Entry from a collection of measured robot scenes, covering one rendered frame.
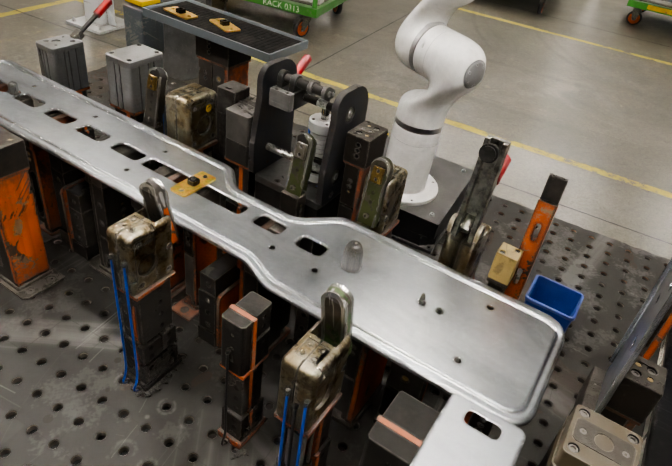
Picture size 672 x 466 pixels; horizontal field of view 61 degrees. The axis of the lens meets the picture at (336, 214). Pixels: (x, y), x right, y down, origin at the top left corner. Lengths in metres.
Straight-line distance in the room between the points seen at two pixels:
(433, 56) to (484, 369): 0.72
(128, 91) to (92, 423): 0.66
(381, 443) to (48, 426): 0.60
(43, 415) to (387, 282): 0.62
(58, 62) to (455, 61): 0.91
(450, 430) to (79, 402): 0.66
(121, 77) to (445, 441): 0.96
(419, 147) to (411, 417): 0.79
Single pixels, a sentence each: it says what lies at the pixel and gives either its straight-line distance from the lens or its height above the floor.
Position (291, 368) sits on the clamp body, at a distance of 0.70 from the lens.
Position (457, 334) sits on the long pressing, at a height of 1.00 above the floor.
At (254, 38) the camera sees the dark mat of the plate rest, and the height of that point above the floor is 1.16.
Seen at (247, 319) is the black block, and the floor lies 0.99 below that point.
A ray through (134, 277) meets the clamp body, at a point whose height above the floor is 0.97.
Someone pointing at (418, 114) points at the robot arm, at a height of 1.03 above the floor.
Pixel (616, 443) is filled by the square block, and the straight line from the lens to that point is 0.74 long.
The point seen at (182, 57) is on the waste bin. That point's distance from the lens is 3.91.
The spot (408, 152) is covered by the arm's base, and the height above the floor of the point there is 0.93.
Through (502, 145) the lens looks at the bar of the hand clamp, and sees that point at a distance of 0.88.
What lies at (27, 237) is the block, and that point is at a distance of 1.29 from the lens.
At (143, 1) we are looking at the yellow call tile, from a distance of 1.50.
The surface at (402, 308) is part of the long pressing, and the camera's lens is 0.86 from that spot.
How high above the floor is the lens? 1.59
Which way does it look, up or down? 35 degrees down
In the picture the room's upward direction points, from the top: 9 degrees clockwise
